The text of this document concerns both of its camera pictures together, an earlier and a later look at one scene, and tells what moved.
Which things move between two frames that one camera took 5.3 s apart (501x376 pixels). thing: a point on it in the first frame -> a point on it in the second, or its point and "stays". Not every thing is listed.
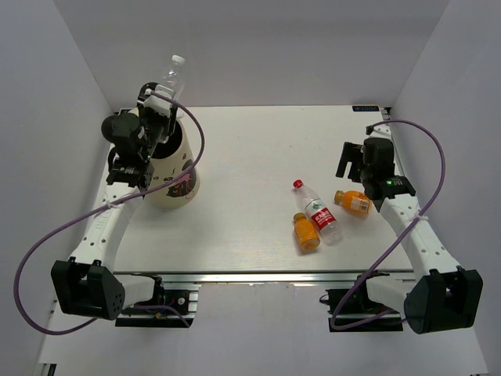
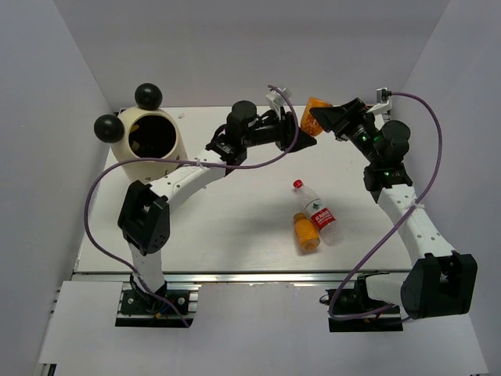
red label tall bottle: x=329 y=228 stays
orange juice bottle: x=308 y=234 stays
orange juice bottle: x=354 y=200 -> x=308 y=123
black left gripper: x=168 y=123 -> x=285 y=128
